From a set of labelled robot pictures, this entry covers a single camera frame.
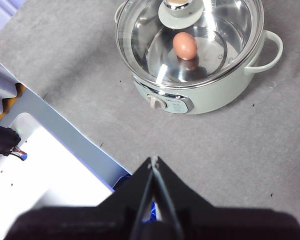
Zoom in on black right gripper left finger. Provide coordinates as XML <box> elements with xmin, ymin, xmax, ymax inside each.
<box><xmin>4</xmin><ymin>156</ymin><xmax>155</xmax><ymax>240</ymax></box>

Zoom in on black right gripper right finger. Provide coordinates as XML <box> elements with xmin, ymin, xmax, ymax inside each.
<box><xmin>154</xmin><ymin>156</ymin><xmax>300</xmax><ymax>240</ymax></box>

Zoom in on brown egg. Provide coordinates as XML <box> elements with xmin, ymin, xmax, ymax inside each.
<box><xmin>172</xmin><ymin>31</ymin><xmax>198</xmax><ymax>61</ymax></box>

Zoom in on glass lid with green knob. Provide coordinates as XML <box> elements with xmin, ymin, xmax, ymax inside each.
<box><xmin>115</xmin><ymin>0</ymin><xmax>265</xmax><ymax>89</ymax></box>

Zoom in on pale green electric cooking pot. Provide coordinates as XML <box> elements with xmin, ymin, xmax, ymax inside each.
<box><xmin>114</xmin><ymin>0</ymin><xmax>284</xmax><ymax>115</ymax></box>

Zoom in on orange foam piece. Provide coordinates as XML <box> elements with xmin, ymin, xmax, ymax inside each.
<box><xmin>1</xmin><ymin>83</ymin><xmax>26</xmax><ymax>116</ymax></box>

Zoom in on white metal base plate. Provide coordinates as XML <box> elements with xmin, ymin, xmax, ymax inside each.
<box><xmin>0</xmin><ymin>87</ymin><xmax>132</xmax><ymax>240</ymax></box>

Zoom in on red and blue wires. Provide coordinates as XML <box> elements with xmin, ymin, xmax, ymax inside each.
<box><xmin>9</xmin><ymin>146</ymin><xmax>28</xmax><ymax>161</ymax></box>

